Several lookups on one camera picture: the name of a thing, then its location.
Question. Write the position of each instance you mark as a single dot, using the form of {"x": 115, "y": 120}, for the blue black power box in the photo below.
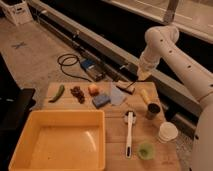
{"x": 94, "y": 71}

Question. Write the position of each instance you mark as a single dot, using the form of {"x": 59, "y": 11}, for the brown block eraser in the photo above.
{"x": 125, "y": 86}

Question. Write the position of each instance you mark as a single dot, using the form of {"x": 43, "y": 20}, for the yellow toy banana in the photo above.
{"x": 145, "y": 96}

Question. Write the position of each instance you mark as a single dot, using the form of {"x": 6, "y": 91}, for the green chili pepper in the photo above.
{"x": 58, "y": 94}

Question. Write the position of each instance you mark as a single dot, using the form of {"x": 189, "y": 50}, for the metal cup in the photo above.
{"x": 152, "y": 111}

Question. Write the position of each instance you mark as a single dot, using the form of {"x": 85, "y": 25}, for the white paper cup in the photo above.
{"x": 167, "y": 132}

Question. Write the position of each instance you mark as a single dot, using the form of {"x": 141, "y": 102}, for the dark red grape bunch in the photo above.
{"x": 78, "y": 93}

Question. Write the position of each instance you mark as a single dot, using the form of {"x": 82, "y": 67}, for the white dish brush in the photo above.
{"x": 129, "y": 119}

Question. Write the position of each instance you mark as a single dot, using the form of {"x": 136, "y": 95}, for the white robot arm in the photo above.
{"x": 160, "y": 43}

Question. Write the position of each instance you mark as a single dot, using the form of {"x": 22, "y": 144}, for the wooden board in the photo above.
{"x": 165, "y": 157}

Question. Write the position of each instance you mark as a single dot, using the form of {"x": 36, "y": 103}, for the orange toy fruit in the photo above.
{"x": 93, "y": 89}

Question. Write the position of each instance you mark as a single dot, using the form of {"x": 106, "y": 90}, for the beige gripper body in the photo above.
{"x": 143, "y": 75}

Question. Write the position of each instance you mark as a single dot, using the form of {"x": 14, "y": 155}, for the light blue cloth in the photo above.
{"x": 116, "y": 95}

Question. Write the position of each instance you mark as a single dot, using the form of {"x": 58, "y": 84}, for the white crate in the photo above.
{"x": 17, "y": 13}

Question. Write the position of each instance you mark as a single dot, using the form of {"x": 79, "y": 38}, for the black chair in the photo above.
{"x": 15, "y": 104}

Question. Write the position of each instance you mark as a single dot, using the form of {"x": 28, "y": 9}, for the yellow plastic bin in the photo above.
{"x": 61, "y": 140}

